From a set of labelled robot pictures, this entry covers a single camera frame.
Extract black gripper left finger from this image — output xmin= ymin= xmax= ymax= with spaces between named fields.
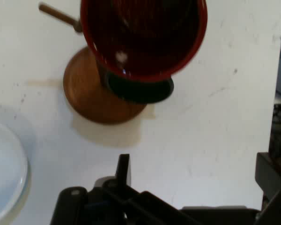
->
xmin=116 ymin=153 xmax=132 ymax=186

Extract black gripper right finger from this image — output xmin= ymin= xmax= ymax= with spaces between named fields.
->
xmin=254 ymin=152 xmax=281 ymax=225

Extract red mug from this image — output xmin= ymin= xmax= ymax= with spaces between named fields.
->
xmin=80 ymin=0 xmax=207 ymax=82

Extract wooden mug tree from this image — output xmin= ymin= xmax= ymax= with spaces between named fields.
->
xmin=38 ymin=2 xmax=148 ymax=125

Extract white plate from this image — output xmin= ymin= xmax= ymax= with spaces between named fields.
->
xmin=0 ymin=119 xmax=31 ymax=225

